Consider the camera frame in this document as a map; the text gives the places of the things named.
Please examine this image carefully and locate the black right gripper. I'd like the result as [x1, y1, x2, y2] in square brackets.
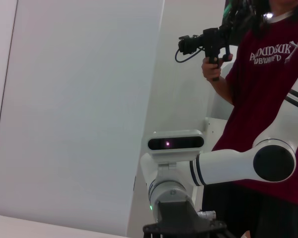
[142, 200, 239, 238]

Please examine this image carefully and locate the black handheld video camera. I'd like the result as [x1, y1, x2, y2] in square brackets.
[175, 23, 233, 82]

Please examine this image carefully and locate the person's right forearm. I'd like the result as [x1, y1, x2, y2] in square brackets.
[208, 74, 235, 107]

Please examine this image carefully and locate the person's right hand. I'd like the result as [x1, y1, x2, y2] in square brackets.
[201, 58, 224, 83]

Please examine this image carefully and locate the white cabinet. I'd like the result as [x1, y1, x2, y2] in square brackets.
[202, 116, 230, 159]

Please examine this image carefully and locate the person in maroon shirt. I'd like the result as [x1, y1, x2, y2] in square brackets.
[201, 0, 298, 238]

